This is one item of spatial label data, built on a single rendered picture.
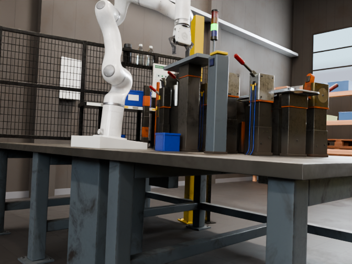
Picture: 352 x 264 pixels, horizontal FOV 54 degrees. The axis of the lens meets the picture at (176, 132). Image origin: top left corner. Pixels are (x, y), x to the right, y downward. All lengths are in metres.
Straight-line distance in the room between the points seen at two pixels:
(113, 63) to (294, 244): 1.37
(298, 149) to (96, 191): 1.00
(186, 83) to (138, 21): 4.15
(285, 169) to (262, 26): 7.88
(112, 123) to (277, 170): 1.20
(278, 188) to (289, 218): 0.08
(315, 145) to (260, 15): 7.06
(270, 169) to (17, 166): 4.05
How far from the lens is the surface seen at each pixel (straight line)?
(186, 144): 1.72
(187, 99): 1.74
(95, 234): 1.83
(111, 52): 2.01
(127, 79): 2.01
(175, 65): 1.82
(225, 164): 0.99
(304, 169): 0.87
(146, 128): 2.74
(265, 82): 1.58
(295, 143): 1.64
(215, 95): 1.53
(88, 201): 1.87
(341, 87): 6.97
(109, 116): 1.92
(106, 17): 2.07
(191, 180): 3.29
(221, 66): 1.56
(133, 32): 5.74
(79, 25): 5.23
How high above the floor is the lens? 0.73
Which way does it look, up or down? 2 degrees up
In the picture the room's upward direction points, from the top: 2 degrees clockwise
